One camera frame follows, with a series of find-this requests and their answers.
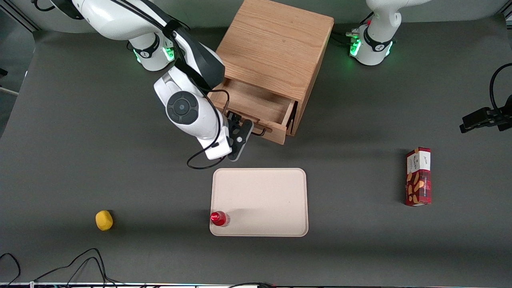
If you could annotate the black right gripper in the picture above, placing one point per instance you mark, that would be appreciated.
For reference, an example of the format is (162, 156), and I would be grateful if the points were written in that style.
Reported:
(232, 121)

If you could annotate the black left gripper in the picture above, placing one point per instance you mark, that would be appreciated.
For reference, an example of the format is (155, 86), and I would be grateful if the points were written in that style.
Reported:
(482, 117)

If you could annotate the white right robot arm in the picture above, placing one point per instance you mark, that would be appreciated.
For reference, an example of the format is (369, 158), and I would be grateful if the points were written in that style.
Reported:
(120, 20)

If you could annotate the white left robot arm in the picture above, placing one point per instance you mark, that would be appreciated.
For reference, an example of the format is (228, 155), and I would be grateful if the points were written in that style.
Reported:
(376, 40)

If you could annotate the wooden drawer cabinet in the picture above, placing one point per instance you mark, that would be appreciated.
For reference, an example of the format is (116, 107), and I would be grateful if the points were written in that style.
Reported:
(276, 40)

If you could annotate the beige plastic tray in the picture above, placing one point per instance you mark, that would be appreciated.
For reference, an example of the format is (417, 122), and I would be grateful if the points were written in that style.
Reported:
(260, 196)

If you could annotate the red cracker box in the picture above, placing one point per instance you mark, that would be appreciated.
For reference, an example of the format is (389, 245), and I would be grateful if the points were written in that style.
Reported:
(418, 180)

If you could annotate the red cap bottle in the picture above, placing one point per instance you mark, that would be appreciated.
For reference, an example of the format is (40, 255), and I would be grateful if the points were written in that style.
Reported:
(218, 218)

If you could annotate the yellow lemon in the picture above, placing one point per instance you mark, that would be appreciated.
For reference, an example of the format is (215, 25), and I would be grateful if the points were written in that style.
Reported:
(104, 220)

